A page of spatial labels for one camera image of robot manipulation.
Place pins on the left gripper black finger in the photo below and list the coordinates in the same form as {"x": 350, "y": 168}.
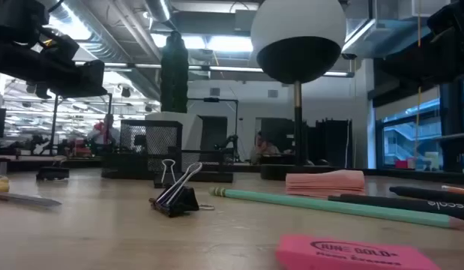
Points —
{"x": 85, "y": 80}
{"x": 44, "y": 92}

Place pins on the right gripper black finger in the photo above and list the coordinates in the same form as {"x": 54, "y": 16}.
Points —
{"x": 408, "y": 63}

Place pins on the black binder clip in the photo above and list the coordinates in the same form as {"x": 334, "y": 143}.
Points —
{"x": 52, "y": 174}
{"x": 179, "y": 202}
{"x": 163, "y": 183}

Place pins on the orange pencil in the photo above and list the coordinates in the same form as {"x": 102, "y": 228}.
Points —
{"x": 458, "y": 189}

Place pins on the black pen with white print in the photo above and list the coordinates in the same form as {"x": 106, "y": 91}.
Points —
{"x": 404, "y": 204}

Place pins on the pink sticky note pad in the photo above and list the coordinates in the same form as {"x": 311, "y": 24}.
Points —
{"x": 325, "y": 183}

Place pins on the pink eraser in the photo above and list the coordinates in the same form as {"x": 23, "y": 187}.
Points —
{"x": 348, "y": 255}

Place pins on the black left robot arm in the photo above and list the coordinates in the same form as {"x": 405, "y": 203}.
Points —
{"x": 14, "y": 15}

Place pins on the black mesh desk organizer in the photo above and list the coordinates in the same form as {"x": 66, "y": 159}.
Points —
{"x": 141, "y": 165}

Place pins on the person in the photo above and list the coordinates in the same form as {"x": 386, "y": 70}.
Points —
{"x": 265, "y": 148}
{"x": 104, "y": 133}

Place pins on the green cactus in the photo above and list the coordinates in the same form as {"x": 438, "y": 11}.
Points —
{"x": 174, "y": 75}

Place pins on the red box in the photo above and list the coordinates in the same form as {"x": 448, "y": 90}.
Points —
{"x": 401, "y": 164}

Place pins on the white globe table lamp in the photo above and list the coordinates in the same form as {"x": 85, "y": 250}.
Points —
{"x": 297, "y": 33}

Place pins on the white plant pot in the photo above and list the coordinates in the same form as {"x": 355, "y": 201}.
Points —
{"x": 190, "y": 129}

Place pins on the black background gantry frame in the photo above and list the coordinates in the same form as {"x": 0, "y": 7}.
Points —
{"x": 211, "y": 99}
{"x": 54, "y": 123}

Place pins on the black vertical post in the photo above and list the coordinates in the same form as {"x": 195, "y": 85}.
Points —
{"x": 452, "y": 127}

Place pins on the black aluminium table frame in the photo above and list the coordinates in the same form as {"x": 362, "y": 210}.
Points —
{"x": 404, "y": 175}

